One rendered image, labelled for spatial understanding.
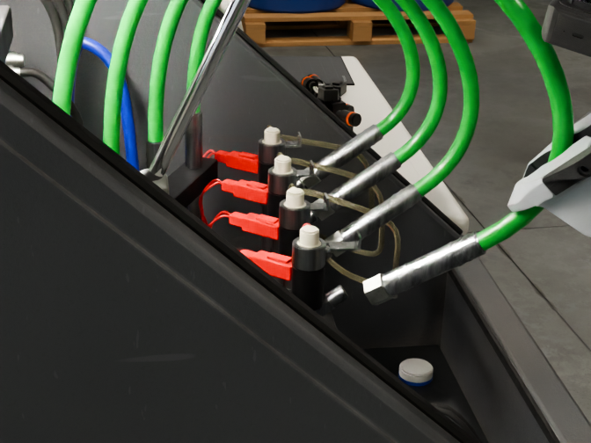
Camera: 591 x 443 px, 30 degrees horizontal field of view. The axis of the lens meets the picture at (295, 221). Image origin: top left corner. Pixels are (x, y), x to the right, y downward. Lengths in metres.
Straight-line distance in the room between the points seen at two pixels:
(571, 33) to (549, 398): 0.46
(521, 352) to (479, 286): 0.14
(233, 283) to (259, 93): 0.68
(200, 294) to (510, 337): 0.67
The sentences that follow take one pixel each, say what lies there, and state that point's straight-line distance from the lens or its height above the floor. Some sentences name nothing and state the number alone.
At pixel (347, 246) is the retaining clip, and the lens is 0.92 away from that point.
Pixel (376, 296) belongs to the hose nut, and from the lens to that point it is 0.82.
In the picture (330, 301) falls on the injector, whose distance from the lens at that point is 0.93.
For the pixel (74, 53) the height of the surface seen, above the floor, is 1.29.
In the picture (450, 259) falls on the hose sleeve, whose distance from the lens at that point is 0.80.
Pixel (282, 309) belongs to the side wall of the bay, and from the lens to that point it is 0.54.
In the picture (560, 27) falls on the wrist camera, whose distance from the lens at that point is 0.70.
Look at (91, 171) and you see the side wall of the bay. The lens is 0.50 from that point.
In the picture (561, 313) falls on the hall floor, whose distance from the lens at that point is 3.24.
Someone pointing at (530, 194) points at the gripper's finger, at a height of 1.24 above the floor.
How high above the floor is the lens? 1.52
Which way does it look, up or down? 25 degrees down
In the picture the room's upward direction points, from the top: 2 degrees clockwise
